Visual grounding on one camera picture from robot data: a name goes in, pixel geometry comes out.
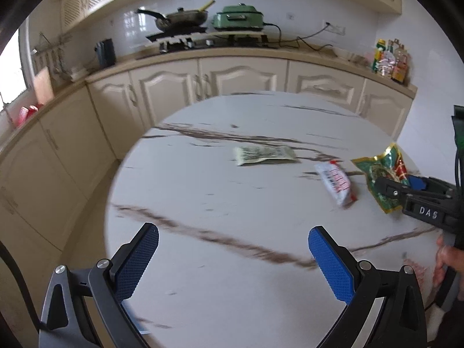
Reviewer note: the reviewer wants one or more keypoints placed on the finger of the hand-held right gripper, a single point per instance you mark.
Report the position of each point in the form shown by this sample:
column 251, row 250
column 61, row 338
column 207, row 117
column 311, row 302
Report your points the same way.
column 417, row 183
column 393, row 190

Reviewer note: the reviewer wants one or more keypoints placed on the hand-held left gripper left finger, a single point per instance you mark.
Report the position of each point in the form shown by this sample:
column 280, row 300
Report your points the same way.
column 139, row 257

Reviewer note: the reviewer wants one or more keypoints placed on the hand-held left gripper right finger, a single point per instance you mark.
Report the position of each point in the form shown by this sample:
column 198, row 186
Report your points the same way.
column 331, row 264

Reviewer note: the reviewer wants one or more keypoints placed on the green foil snack packet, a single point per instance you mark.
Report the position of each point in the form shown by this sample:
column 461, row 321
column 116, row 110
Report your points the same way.
column 380, row 168

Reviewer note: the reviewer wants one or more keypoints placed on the person's right hand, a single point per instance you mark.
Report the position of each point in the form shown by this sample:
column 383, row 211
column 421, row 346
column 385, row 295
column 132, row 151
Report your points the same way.
column 444, row 261

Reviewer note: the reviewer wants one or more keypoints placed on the red white snack packet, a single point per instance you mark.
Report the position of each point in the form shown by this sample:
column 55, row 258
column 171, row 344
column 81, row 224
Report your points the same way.
column 335, row 183

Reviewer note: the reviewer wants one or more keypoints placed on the round marble table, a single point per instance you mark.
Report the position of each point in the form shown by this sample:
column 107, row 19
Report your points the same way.
column 217, row 195

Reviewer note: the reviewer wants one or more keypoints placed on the cluster of condiment bottles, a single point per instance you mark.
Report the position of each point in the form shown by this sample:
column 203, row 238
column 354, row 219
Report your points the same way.
column 391, row 61

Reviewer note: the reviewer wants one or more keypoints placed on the beige barcode packet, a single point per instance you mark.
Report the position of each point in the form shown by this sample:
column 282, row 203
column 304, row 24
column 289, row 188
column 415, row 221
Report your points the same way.
column 264, row 154

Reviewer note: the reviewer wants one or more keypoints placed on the cream lower kitchen cabinets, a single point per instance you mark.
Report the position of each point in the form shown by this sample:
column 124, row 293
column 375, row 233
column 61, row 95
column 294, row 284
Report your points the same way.
column 163, row 87

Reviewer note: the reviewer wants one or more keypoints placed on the stack of white bowls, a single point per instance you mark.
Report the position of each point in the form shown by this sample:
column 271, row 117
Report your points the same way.
column 78, row 73

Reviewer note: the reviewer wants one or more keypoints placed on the beige kitchen countertop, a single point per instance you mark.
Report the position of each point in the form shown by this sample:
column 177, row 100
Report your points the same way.
column 145, row 61

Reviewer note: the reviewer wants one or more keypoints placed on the wooden cutting board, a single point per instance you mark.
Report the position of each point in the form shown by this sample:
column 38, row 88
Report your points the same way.
column 43, row 85

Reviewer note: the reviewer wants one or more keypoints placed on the black electric kettle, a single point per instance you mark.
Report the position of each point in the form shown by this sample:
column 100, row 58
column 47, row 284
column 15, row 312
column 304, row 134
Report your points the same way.
column 105, row 52

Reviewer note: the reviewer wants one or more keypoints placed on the kitchen window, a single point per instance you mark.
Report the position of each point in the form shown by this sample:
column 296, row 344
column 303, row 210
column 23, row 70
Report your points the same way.
column 12, row 69

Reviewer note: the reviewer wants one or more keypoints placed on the black gas stove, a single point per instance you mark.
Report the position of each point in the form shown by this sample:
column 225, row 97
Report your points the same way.
column 217, row 42

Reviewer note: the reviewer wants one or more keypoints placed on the green electric cooker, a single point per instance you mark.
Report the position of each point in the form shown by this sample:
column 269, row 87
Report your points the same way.
column 237, row 20

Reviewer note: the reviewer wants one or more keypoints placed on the white wall socket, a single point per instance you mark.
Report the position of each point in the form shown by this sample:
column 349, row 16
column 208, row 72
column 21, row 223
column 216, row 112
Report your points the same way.
column 336, row 29

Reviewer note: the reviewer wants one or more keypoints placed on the wall utensil rack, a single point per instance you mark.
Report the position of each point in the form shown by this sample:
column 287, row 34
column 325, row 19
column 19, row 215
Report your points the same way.
column 50, row 54

